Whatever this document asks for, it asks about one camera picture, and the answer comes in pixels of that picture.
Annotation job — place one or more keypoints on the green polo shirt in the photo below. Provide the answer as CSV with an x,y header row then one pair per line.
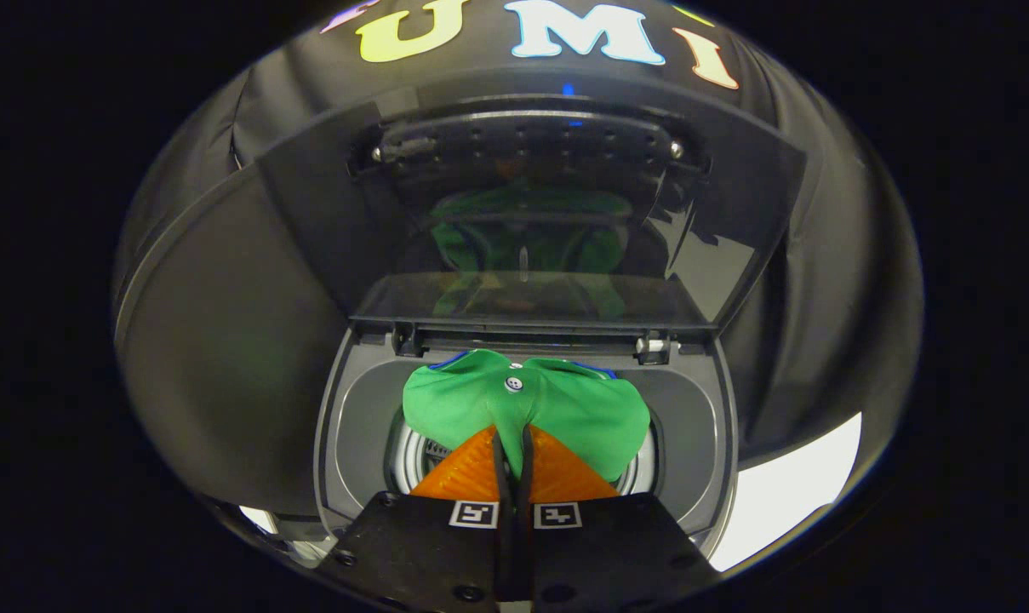
x,y
582,409

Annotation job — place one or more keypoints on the dark washing machine lid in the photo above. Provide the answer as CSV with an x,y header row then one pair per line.
x,y
327,230

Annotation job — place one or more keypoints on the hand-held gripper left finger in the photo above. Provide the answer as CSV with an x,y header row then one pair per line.
x,y
429,545

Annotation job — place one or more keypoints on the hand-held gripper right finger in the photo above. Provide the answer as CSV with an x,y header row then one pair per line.
x,y
608,545

